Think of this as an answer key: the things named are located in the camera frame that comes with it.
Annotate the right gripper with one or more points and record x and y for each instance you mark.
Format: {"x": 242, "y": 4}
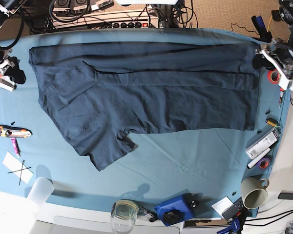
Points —
{"x": 10, "y": 66}

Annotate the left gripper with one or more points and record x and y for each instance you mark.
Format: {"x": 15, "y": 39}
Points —
{"x": 279, "y": 56}

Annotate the dark blue T-shirt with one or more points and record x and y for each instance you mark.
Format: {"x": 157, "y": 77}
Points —
{"x": 98, "y": 93}

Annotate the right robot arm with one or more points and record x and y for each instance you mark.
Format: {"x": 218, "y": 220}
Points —
{"x": 7, "y": 9}

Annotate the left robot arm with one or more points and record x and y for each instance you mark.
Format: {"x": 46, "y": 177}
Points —
{"x": 285, "y": 14}

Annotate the red tape roll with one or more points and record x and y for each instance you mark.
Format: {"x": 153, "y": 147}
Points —
{"x": 273, "y": 76}

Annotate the orange screwdriver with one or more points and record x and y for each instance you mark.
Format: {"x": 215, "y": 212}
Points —
{"x": 281, "y": 97}

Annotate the orange utility knife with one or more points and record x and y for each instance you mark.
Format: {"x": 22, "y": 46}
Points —
{"x": 14, "y": 132}

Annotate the small battery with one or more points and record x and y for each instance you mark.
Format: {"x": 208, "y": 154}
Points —
{"x": 272, "y": 122}

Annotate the pink glue tube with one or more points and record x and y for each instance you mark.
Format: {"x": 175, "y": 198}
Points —
{"x": 15, "y": 147}

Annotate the packaged marker pens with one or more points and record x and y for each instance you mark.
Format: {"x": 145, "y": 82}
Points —
{"x": 263, "y": 143}

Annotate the white paper slip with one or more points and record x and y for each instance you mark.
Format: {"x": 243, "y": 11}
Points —
{"x": 9, "y": 158}

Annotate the black bobby pins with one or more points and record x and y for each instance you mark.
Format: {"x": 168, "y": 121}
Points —
{"x": 21, "y": 170}

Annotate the purple tape roll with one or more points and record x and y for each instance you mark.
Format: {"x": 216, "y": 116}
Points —
{"x": 264, "y": 163}

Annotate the frosted plastic cup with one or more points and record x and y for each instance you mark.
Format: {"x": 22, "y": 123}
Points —
{"x": 40, "y": 192}

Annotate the black power strip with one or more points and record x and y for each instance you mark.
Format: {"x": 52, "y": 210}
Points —
{"x": 129, "y": 24}

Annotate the black phone on desk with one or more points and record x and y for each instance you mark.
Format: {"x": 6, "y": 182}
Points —
{"x": 286, "y": 196}

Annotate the olive ceramic mug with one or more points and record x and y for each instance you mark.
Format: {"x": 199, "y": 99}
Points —
{"x": 254, "y": 192}

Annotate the light blue table cloth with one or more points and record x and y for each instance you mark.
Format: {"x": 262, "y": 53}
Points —
{"x": 206, "y": 162}

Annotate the black remote control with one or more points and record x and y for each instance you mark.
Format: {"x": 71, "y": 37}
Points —
{"x": 234, "y": 209}

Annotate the white card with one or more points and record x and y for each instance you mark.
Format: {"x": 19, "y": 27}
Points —
{"x": 222, "y": 205}

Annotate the clear glass jar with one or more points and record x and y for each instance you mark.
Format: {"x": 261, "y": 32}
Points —
{"x": 123, "y": 216}

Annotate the blue plastic box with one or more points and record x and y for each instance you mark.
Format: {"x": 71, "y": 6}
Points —
{"x": 175, "y": 210}

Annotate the blue clamp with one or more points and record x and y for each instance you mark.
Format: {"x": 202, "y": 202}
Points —
{"x": 235, "y": 227}

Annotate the metal keyring carabiner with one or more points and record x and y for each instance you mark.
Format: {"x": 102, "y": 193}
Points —
{"x": 150, "y": 216}

